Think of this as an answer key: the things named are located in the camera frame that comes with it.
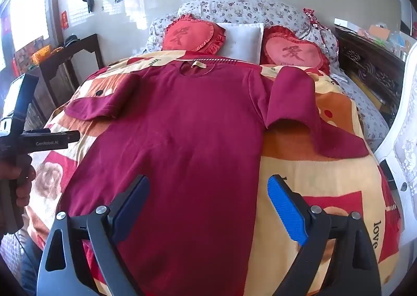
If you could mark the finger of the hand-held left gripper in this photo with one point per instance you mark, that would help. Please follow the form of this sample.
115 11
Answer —
55 139

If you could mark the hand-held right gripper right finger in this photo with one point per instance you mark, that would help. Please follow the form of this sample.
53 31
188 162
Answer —
286 211

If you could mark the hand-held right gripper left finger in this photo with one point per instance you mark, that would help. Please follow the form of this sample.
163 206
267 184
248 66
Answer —
130 208

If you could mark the dark red sweater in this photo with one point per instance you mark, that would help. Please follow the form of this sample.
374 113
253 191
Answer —
182 152

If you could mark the person's left hand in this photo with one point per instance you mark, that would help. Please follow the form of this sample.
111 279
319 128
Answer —
19 182

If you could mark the orange patterned blanket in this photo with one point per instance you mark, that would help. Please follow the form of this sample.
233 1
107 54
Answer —
325 178

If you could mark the orange basket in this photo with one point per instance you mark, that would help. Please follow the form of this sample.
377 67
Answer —
41 54

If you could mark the dark wooden table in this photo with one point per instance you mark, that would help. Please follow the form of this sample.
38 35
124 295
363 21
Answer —
65 61

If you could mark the white chair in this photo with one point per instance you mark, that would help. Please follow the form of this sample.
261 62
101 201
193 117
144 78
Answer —
402 165

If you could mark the red heart-shaped pillow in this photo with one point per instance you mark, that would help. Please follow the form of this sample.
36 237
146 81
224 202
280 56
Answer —
295 51
190 35

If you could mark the carved dark wooden cabinet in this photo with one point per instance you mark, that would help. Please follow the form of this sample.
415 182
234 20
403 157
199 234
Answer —
368 61

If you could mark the white pillow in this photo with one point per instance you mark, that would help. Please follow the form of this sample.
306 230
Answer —
242 40

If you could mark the floral quilt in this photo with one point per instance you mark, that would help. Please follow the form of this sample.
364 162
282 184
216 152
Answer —
247 9

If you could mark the red wall decoration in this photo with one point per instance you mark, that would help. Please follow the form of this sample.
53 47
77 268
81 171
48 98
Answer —
64 19

